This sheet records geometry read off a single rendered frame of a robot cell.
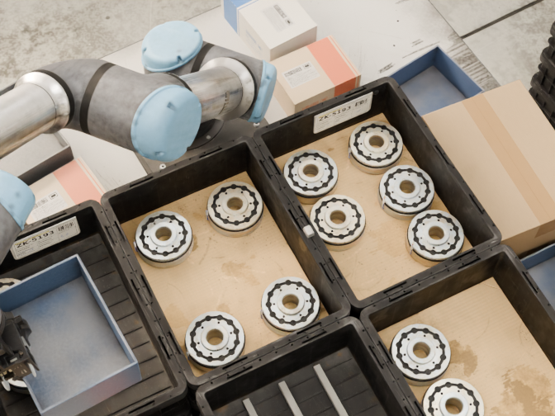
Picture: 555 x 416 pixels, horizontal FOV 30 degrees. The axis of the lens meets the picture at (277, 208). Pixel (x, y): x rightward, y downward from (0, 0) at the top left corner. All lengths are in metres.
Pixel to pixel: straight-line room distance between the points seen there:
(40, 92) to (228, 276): 0.54
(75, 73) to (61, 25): 1.73
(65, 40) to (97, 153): 1.13
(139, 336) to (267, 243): 0.29
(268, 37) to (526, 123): 0.57
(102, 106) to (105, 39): 1.70
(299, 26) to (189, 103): 0.71
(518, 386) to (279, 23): 0.91
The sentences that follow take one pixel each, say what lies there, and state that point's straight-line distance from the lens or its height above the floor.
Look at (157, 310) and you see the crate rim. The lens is 1.74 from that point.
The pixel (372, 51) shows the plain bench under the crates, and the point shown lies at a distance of 2.31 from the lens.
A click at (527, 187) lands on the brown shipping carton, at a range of 1.98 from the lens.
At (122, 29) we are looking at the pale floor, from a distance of 3.27.
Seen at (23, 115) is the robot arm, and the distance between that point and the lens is 1.48.
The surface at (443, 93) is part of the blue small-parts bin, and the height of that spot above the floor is 0.70.
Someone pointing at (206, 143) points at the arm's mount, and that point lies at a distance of 2.10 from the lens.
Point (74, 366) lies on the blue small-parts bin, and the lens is 1.57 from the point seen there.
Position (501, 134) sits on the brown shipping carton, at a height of 0.86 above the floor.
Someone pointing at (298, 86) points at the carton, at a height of 0.77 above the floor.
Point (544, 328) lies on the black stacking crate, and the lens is 1.83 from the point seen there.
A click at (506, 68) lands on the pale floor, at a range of 3.23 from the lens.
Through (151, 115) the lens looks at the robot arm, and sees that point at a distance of 1.53.
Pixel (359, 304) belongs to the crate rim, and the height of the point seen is 0.93.
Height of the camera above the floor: 2.52
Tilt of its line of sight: 61 degrees down
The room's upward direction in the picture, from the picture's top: 1 degrees clockwise
